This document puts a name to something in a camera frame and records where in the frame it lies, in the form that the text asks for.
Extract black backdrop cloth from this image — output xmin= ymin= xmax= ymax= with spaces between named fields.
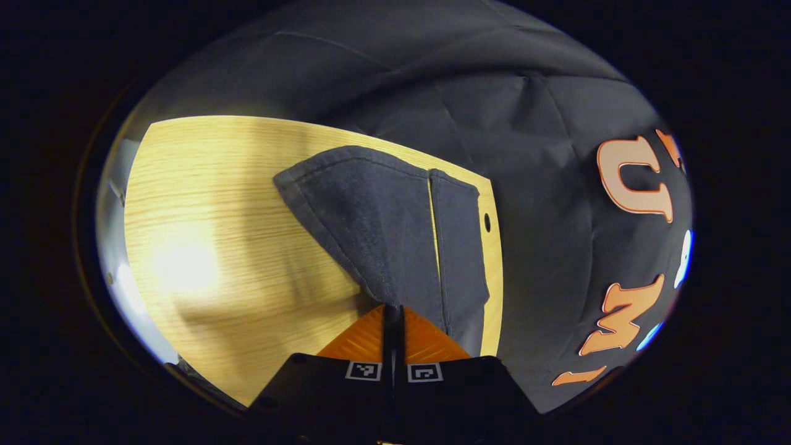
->
xmin=133 ymin=0 xmax=694 ymax=413

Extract dark jeans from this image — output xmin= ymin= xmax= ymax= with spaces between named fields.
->
xmin=273 ymin=145 xmax=492 ymax=359

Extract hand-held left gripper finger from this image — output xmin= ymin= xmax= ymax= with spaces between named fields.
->
xmin=247 ymin=303 xmax=395 ymax=444
xmin=395 ymin=305 xmax=539 ymax=444

